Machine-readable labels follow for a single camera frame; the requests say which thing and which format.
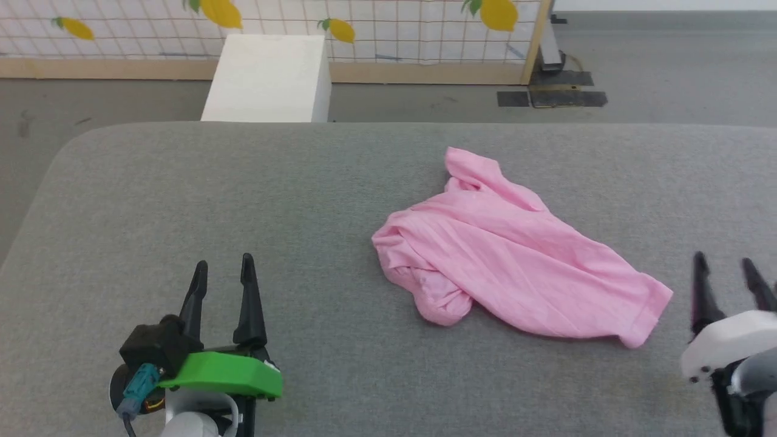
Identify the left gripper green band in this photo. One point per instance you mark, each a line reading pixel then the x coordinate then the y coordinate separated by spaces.
pixel 227 373

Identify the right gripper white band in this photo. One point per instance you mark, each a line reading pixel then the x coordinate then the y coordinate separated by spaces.
pixel 725 349

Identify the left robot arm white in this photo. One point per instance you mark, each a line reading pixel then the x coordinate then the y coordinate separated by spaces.
pixel 194 419

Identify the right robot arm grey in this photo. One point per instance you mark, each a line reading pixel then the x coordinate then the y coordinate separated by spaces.
pixel 759 388

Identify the pink garment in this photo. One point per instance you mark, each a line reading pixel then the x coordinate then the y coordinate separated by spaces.
pixel 504 255

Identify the white box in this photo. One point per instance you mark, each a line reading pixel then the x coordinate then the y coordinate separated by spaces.
pixel 270 79

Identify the lemon print grid partition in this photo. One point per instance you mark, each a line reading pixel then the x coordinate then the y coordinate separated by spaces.
pixel 273 36

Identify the black wrist camera with connector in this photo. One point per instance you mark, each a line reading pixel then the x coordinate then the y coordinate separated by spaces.
pixel 149 358

